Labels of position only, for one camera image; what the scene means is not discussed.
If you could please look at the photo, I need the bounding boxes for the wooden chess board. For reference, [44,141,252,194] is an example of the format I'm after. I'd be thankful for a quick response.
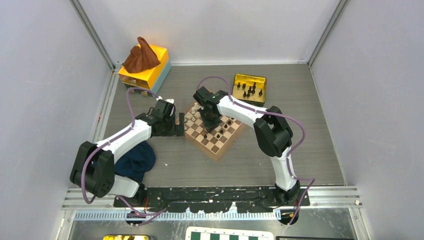
[184,102,247,161]

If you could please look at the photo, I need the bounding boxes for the dark blue cloth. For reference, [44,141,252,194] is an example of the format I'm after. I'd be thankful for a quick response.
[114,141,156,182]

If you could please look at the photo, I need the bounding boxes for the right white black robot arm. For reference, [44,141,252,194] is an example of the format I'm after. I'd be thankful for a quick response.
[193,87,300,206]

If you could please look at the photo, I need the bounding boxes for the gold tin at bottom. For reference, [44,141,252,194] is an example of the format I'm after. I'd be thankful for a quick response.
[103,234,152,240]

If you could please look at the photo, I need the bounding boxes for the white chess piece row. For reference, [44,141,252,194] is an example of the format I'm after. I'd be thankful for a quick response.
[184,102,203,131]

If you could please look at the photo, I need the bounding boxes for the black chess piece cluster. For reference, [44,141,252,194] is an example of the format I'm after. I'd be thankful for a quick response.
[200,116,240,141]

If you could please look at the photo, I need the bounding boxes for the gold metal tray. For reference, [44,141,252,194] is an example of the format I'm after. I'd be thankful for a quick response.
[231,73,267,107]

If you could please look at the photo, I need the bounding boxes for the green white chess mat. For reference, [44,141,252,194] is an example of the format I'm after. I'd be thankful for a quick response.
[185,226,276,240]

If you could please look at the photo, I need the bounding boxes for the brown cloth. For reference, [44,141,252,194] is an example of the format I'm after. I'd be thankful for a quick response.
[122,36,161,74]

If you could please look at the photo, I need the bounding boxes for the black mounting base plate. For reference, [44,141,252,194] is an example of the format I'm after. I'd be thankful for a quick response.
[113,185,310,214]

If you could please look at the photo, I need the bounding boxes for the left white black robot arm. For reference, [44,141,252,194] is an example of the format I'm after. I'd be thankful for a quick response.
[69,98,184,207]

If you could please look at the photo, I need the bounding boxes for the yellow storage box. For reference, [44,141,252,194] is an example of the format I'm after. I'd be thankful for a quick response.
[118,45,171,98]

